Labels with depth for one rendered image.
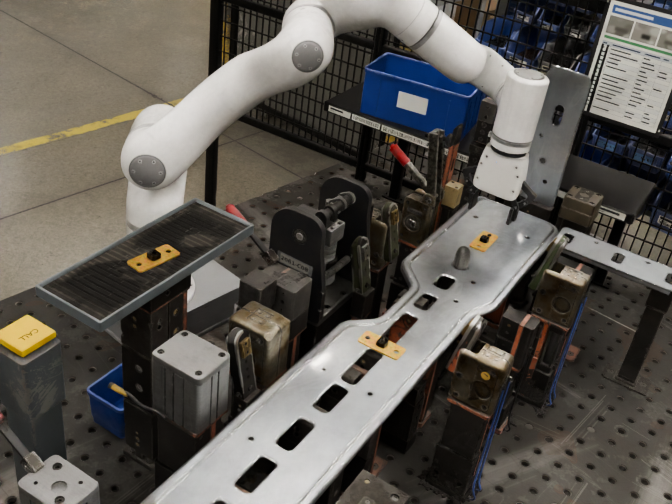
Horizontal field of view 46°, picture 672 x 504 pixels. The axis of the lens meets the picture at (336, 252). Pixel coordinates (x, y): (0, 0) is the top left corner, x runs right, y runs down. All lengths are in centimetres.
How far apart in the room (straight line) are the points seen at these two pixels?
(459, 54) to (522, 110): 18
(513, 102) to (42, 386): 101
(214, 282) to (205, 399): 71
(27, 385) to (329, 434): 45
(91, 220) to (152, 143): 208
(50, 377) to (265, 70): 67
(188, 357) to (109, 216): 248
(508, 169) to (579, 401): 58
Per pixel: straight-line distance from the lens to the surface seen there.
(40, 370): 123
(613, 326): 223
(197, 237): 141
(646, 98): 219
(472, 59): 158
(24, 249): 349
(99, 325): 122
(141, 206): 172
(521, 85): 163
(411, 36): 155
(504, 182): 172
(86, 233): 357
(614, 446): 188
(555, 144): 198
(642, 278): 187
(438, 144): 177
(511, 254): 181
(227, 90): 158
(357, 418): 132
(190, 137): 160
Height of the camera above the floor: 193
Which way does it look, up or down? 33 degrees down
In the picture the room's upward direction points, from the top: 8 degrees clockwise
